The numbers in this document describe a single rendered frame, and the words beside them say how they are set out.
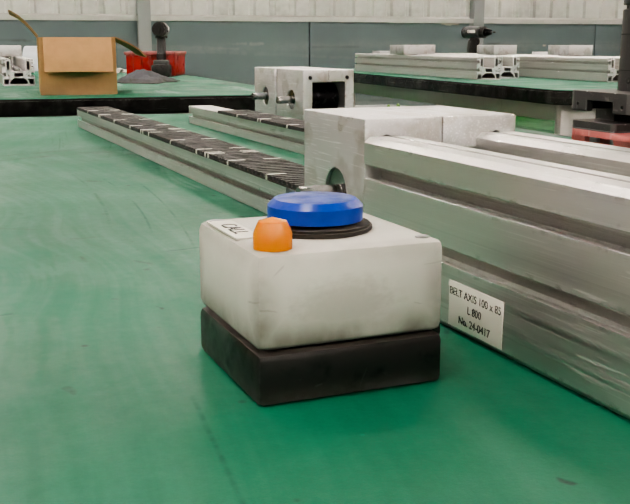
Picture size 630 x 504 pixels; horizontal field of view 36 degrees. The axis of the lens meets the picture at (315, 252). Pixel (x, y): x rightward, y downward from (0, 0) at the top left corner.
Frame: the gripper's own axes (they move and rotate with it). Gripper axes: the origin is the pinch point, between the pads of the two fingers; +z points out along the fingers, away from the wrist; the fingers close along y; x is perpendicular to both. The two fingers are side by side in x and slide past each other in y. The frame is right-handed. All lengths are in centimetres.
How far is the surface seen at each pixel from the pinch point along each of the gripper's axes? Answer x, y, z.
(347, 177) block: -1.3, -23.8, -4.5
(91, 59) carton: 211, -1, -7
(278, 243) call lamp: -19.3, -34.8, -4.9
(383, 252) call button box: -19.5, -30.5, -4.3
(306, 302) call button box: -19.6, -33.7, -2.6
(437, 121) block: -3.5, -19.2, -7.8
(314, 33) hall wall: 1065, 415, -19
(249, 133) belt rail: 80, -2, 1
